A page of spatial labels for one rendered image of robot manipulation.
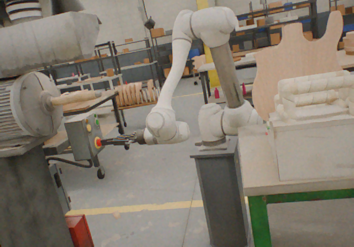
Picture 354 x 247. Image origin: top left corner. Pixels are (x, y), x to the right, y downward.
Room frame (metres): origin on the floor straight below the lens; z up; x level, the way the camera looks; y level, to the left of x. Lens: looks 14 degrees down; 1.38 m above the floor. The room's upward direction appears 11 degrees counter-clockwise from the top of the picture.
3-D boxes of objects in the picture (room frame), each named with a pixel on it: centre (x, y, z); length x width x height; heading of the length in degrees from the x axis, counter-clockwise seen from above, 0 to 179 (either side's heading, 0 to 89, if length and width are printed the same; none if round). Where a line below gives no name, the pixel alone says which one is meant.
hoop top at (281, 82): (0.84, -0.42, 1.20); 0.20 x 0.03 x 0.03; 76
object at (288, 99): (0.78, -0.31, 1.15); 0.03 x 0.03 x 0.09
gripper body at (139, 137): (1.34, 0.21, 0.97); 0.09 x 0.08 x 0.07; 78
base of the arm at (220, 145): (1.75, -0.18, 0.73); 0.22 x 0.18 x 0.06; 70
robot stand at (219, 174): (1.74, -0.20, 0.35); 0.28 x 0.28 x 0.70; 70
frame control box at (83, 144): (1.39, 0.54, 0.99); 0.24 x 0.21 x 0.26; 77
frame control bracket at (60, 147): (1.33, 0.55, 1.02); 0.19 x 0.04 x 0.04; 167
